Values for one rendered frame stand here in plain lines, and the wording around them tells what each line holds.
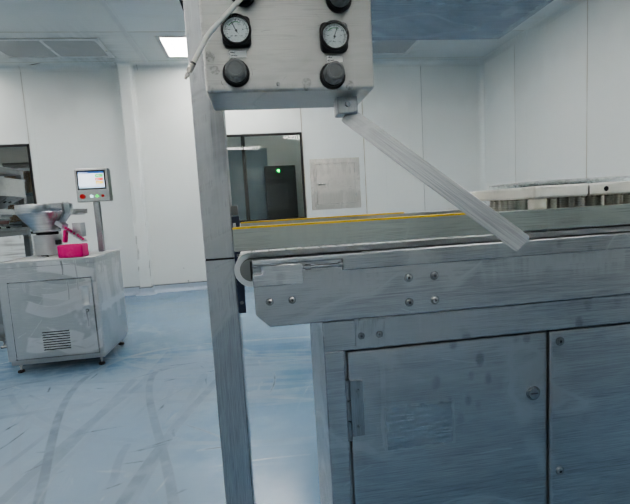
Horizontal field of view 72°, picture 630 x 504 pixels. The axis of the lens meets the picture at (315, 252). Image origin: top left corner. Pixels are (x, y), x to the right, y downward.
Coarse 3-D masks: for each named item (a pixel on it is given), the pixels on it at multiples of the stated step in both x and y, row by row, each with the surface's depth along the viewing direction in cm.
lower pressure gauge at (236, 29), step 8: (232, 16) 53; (240, 16) 53; (224, 24) 52; (232, 24) 53; (240, 24) 53; (248, 24) 53; (224, 32) 53; (232, 32) 53; (240, 32) 53; (248, 32) 53; (224, 40) 53; (232, 40) 53; (240, 40) 53; (248, 40) 53
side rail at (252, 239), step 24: (456, 216) 63; (504, 216) 64; (528, 216) 65; (552, 216) 65; (576, 216) 66; (600, 216) 66; (624, 216) 67; (240, 240) 60; (264, 240) 60; (288, 240) 60; (312, 240) 61; (336, 240) 61; (360, 240) 62; (384, 240) 62
